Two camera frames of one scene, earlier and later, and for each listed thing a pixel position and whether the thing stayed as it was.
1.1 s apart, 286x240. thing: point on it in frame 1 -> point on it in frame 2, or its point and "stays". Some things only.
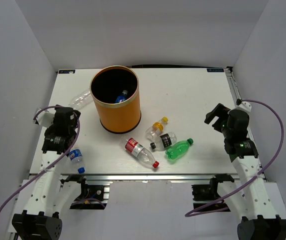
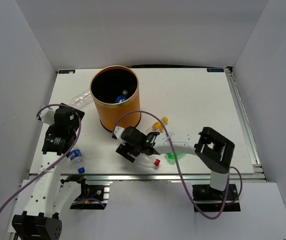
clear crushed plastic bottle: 81,100 stays
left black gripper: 50,129 stays
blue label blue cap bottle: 76,157 stays
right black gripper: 220,111 -> 123,149
